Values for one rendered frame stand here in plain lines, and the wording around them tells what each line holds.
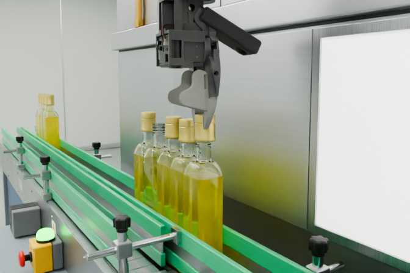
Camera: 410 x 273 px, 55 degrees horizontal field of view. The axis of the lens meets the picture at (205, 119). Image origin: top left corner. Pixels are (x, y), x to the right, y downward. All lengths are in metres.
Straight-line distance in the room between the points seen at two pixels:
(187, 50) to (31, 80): 6.11
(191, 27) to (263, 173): 0.32
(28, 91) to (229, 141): 5.92
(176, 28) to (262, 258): 0.39
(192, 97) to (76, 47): 6.26
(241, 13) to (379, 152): 0.40
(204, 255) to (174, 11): 0.40
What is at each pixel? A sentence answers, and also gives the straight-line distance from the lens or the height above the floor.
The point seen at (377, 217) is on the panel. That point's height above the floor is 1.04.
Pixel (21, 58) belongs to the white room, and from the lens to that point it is 6.65.
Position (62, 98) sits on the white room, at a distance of 6.77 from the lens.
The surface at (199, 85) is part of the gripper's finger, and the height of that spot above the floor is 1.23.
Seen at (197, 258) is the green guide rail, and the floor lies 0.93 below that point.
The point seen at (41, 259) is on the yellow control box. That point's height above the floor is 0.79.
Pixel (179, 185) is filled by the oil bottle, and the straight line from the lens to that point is 0.76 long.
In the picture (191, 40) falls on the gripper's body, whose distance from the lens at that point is 0.60.
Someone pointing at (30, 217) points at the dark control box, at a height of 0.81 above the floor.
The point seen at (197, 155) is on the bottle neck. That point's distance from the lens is 0.71.
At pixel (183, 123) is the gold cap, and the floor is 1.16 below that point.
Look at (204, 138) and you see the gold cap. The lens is 0.64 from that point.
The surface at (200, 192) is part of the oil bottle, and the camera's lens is 0.70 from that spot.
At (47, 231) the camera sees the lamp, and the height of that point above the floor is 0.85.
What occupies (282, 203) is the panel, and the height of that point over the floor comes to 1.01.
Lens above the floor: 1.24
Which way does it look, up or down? 6 degrees down
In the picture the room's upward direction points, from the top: straight up
